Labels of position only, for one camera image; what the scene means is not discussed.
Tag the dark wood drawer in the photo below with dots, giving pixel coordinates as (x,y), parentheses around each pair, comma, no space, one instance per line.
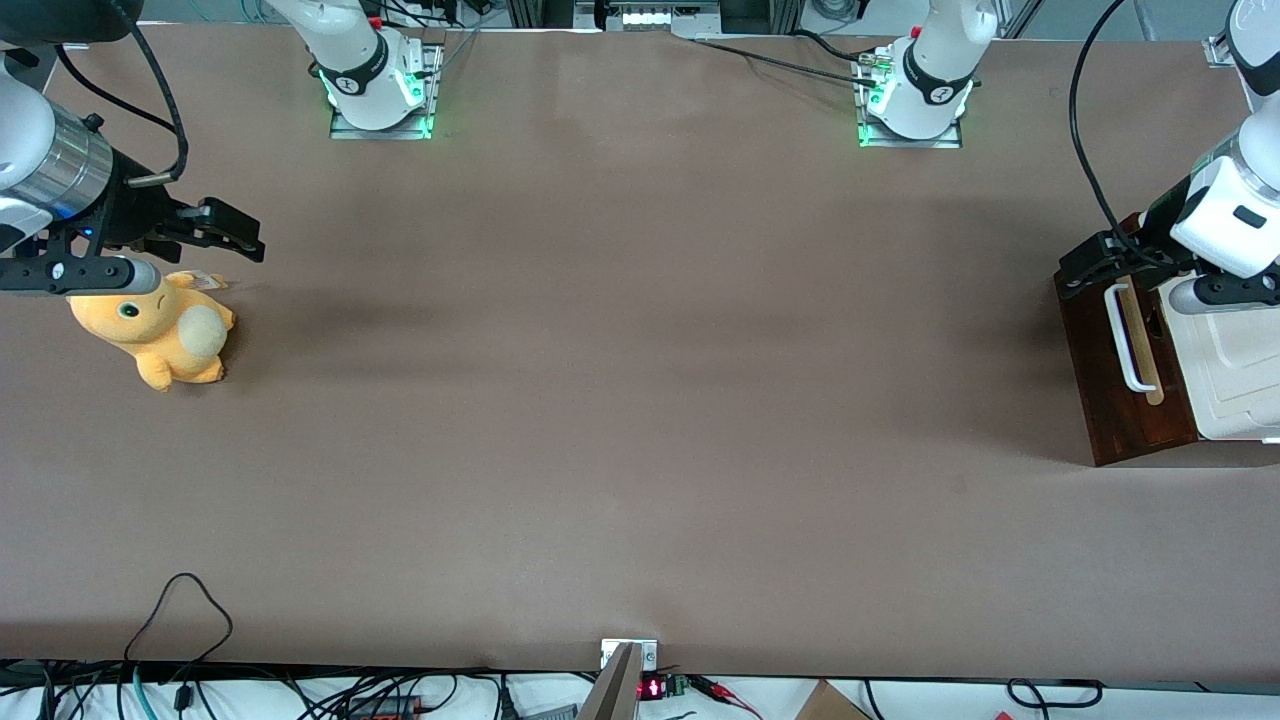
(1140,340)

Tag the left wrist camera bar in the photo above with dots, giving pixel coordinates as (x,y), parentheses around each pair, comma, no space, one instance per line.
(1230,292)

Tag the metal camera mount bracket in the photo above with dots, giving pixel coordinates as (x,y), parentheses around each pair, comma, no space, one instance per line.
(625,665)

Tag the orange plush toy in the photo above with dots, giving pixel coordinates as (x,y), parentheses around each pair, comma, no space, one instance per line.
(160,330)

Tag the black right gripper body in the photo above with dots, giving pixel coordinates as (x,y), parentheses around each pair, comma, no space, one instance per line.
(130,217)

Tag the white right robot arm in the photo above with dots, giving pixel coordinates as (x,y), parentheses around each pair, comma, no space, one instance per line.
(360,60)

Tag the white and brown drawer cabinet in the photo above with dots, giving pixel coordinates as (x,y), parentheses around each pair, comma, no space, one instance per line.
(1240,380)

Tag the orange and black device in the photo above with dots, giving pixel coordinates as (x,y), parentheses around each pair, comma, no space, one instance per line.
(385,708)

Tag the aluminium corner bracket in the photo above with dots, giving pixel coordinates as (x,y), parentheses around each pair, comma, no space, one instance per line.
(1218,50)

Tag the red LED display module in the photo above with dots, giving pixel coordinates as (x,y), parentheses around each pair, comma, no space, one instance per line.
(655,688)

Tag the red clip leads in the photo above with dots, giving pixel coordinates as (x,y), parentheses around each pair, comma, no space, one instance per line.
(722,692)

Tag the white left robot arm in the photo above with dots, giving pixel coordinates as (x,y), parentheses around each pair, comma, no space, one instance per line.
(930,80)

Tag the brown cardboard piece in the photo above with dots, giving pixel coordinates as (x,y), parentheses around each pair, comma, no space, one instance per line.
(830,703)

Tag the black aluminium frame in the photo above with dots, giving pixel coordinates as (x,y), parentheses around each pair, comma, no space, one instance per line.
(750,12)

